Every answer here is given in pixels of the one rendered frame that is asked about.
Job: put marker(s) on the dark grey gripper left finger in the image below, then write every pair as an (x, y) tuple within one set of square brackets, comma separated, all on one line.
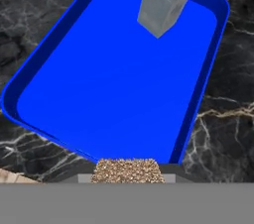
[(79, 175)]

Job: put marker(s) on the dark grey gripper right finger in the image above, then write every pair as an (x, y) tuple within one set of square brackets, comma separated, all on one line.
[(172, 175)]

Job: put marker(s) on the blue tray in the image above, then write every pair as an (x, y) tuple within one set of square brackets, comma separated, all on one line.
[(119, 82)]

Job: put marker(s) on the grey milk carton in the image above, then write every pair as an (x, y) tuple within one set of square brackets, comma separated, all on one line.
[(168, 0)]

